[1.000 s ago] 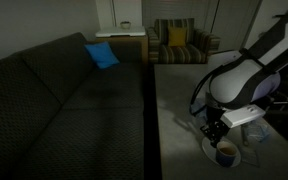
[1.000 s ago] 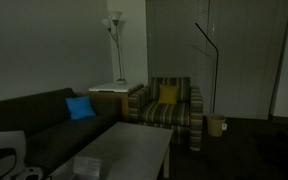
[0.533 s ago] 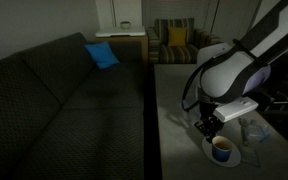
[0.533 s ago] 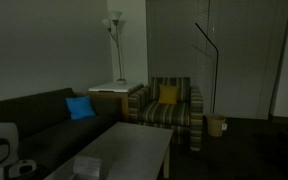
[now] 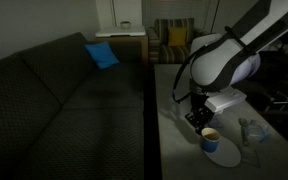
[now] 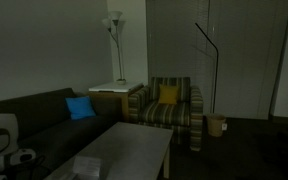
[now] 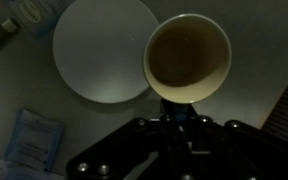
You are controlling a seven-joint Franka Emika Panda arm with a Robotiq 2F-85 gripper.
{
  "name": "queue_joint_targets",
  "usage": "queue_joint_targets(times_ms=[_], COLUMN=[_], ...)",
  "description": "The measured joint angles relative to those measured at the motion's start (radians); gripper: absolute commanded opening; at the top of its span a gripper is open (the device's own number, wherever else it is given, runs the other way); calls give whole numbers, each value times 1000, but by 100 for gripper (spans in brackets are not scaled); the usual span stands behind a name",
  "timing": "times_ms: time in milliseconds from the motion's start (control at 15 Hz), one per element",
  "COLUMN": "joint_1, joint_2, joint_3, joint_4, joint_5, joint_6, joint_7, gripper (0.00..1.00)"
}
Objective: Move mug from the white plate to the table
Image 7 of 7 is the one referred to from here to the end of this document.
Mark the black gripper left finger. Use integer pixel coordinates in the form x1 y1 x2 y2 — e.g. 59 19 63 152
159 97 189 158

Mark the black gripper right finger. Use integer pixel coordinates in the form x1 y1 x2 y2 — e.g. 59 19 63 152
183 104 206 152

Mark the blue mug cream inside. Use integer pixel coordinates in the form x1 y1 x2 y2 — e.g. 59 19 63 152
143 13 233 125

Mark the white round plate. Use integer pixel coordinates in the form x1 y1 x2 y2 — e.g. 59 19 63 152
52 0 160 105

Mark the blue printed packet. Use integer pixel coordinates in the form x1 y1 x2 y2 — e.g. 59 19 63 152
3 108 65 173

